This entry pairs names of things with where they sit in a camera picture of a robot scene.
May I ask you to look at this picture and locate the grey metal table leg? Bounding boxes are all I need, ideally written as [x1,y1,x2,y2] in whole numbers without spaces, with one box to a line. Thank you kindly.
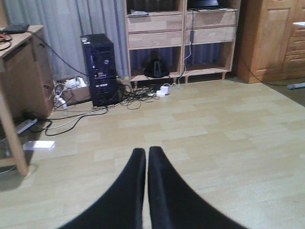
[287,83,305,90]

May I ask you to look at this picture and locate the black router on desk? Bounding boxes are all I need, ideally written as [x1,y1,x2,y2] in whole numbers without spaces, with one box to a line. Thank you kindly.
[2,23,30,34]

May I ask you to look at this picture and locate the wooden desk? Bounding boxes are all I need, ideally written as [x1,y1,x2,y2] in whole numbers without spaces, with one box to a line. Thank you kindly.
[0,25,54,176]

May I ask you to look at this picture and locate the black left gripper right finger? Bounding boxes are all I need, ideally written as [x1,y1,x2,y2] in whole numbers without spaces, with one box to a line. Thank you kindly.
[148,146,244,229]

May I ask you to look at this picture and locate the tangled black floor cables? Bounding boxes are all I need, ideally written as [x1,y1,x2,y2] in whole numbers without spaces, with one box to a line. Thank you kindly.
[45,81,182,136]

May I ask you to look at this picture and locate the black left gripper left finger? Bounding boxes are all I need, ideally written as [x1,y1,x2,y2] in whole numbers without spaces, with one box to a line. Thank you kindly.
[61,148,146,229]

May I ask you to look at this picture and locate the white power adapter on floor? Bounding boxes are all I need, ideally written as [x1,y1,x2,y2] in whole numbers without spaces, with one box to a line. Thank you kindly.
[156,86,170,97]

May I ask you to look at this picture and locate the white power strip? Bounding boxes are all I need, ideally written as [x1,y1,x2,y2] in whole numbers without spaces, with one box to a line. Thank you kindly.
[16,118,38,135]

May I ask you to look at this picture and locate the wooden shelf unit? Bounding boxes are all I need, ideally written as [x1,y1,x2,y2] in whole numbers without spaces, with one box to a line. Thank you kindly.
[123,0,241,84]

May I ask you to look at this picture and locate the cardboard box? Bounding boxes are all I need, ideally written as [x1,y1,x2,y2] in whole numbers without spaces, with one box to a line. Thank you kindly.
[53,76,91,106]

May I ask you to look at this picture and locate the grey laptop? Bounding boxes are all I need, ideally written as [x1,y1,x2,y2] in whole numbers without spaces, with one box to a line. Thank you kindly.
[187,0,227,12]

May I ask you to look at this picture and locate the grey curtain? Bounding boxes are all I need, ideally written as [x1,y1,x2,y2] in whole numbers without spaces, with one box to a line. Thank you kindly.
[4,0,224,79]

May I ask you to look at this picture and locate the white paper on floor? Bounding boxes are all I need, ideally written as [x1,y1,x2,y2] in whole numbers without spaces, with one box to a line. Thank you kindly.
[22,140,56,151]

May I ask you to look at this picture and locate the black computer tower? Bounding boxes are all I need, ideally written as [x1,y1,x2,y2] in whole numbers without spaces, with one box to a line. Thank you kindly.
[80,33,119,107]

